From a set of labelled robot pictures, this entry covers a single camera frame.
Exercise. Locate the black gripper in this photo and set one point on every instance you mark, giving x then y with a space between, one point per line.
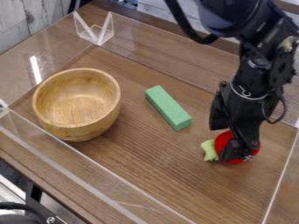
241 114

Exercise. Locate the red plush tomato green stem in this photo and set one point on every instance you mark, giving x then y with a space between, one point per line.
213 147

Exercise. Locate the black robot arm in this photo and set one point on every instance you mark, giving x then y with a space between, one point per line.
269 39

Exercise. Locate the green rectangular block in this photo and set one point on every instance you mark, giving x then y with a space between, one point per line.
167 106

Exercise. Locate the wooden bowl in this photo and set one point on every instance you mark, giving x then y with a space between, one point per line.
77 103

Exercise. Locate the clear acrylic tray walls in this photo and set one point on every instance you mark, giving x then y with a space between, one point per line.
141 173

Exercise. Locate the black metal table bracket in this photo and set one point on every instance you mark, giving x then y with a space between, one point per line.
47 216

